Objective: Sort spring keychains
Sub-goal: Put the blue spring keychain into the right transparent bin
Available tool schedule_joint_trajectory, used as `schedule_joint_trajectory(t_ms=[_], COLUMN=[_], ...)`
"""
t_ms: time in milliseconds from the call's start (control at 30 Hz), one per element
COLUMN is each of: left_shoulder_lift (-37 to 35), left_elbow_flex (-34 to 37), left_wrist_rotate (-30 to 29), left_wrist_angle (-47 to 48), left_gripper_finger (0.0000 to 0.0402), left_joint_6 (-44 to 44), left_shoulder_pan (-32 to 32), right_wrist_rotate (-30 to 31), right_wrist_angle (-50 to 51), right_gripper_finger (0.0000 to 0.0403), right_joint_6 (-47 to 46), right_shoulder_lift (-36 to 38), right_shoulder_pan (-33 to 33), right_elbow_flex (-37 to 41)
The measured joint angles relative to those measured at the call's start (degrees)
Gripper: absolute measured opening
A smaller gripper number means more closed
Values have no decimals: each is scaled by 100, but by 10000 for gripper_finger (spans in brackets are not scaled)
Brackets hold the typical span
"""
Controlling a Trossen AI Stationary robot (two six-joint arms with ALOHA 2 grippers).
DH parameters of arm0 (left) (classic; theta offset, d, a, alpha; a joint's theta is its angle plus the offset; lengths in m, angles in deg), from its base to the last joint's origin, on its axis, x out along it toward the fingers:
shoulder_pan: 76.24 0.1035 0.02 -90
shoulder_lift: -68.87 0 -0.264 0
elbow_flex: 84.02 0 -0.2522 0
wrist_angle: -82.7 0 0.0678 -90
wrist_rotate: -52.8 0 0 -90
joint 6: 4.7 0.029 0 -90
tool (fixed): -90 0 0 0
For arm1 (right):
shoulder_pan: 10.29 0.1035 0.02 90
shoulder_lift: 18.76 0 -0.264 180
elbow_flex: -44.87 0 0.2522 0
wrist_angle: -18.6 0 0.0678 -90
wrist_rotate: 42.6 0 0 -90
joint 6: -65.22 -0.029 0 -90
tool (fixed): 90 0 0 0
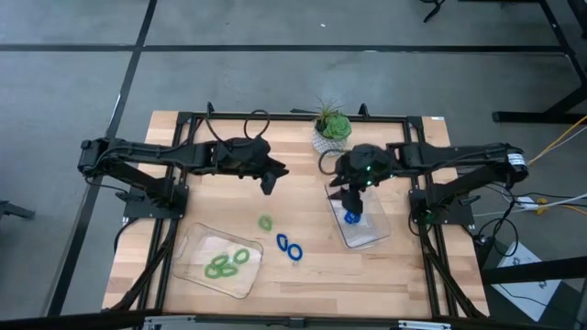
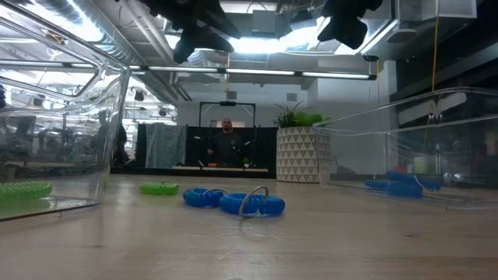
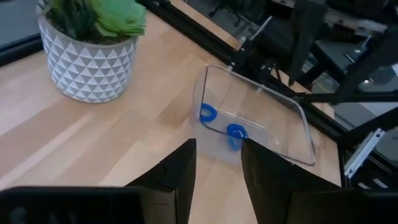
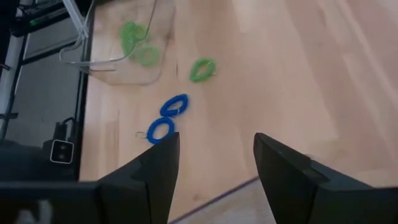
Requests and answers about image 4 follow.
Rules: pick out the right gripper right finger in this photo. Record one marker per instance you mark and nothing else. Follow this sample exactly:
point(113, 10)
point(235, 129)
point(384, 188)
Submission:
point(295, 193)

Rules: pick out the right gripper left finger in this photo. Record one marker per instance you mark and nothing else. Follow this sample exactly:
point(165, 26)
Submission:
point(149, 193)

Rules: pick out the clear plastic bin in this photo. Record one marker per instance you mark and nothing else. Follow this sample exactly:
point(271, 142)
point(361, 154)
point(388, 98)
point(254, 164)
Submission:
point(118, 71)

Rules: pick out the silver aluminium extrusion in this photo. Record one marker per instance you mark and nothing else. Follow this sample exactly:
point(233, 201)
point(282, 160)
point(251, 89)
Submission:
point(12, 77)

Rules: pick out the black aluminium table frame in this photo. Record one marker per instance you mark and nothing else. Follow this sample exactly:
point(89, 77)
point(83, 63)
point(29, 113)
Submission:
point(81, 109)

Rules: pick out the silver metal bracket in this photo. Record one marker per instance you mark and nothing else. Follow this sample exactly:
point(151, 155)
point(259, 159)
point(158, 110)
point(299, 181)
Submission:
point(74, 18)

